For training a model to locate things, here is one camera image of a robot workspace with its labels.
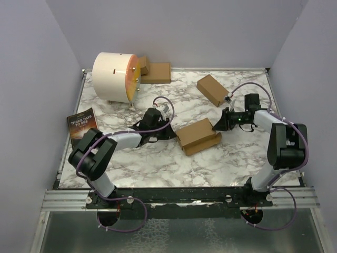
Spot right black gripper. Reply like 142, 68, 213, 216
212, 107, 250, 131

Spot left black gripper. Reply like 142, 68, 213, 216
150, 118, 177, 140

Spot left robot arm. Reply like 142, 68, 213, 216
68, 105, 176, 208

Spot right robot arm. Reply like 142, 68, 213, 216
213, 93, 308, 206

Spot folded brown cardboard box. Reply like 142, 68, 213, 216
196, 74, 229, 108

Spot large flat cardboard box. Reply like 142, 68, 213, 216
141, 63, 171, 84

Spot small cardboard box at back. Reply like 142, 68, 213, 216
138, 55, 150, 75

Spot round white drawer cabinet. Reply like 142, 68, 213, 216
92, 52, 141, 103

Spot dark book three days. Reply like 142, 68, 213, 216
67, 108, 98, 148

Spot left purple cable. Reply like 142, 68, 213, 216
76, 96, 176, 232

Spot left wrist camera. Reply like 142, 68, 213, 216
153, 103, 169, 120

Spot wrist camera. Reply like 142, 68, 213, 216
153, 103, 169, 120
224, 92, 236, 112

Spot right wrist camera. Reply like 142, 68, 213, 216
224, 92, 236, 112

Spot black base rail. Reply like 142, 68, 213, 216
86, 187, 274, 219

